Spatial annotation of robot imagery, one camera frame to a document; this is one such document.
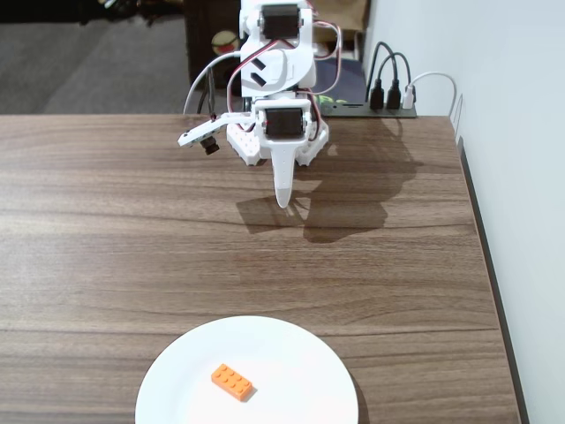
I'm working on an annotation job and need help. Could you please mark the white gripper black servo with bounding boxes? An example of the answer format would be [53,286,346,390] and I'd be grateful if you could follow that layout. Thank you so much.
[252,98,313,209]

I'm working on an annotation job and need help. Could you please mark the orange lego block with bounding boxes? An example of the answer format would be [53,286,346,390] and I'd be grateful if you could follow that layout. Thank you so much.
[209,362,256,405]

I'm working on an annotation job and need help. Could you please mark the white round plate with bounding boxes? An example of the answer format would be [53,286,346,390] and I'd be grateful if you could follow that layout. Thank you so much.
[134,314,360,424]

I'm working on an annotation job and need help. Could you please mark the black power strip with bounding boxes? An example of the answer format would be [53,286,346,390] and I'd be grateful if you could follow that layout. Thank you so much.
[321,102,418,120]

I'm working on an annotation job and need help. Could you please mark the dark navy item green print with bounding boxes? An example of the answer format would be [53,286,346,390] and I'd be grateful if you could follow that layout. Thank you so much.
[312,56,369,108]

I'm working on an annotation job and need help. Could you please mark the round red yellow ornament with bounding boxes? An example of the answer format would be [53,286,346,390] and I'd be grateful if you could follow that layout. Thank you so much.
[211,30,242,57]

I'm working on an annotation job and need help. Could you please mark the tan cardboard box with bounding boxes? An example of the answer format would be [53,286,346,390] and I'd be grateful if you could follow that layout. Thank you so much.
[313,27,365,59]

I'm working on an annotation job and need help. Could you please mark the dark wooden cabinet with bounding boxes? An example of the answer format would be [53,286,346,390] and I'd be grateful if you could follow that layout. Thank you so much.
[184,0,244,92]

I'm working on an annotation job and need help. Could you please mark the brown paper bag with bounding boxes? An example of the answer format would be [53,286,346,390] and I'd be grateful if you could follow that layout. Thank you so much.
[308,0,370,32]

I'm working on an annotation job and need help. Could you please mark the gray fabric sofa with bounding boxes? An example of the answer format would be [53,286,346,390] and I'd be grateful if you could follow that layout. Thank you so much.
[0,17,191,116]

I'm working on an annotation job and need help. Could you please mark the wrist camera on white bracket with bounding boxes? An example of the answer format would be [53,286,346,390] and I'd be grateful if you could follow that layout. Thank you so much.
[177,111,255,156]

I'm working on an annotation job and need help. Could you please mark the black camera cable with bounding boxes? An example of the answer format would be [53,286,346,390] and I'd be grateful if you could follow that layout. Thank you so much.
[203,55,242,123]

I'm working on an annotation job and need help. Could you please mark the black plug with cable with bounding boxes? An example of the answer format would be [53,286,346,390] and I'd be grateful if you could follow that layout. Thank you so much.
[364,41,398,111]
[377,51,411,111]

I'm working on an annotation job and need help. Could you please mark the white camera cable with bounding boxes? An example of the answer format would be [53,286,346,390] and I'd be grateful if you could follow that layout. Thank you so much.
[182,50,244,116]

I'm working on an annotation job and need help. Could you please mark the red servo wire bundle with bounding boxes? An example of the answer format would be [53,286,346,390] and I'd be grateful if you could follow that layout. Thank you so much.
[310,16,345,96]

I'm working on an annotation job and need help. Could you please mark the white plug with cable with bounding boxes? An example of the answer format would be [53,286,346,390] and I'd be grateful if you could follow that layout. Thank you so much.
[402,71,458,120]

